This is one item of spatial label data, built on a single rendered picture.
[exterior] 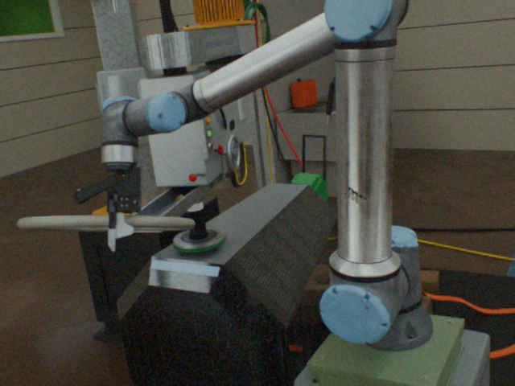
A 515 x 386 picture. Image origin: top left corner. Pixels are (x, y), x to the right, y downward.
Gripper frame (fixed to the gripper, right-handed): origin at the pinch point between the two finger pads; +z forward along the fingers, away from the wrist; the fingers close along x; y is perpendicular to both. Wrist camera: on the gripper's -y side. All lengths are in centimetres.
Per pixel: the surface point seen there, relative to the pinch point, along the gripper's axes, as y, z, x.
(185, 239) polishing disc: 32, -3, 85
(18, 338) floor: -50, 56, 238
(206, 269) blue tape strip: 38, 9, 71
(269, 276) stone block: 64, 13, 75
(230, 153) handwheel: 47, -36, 70
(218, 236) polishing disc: 44, -3, 80
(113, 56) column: 4, -100, 151
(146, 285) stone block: 16, 16, 87
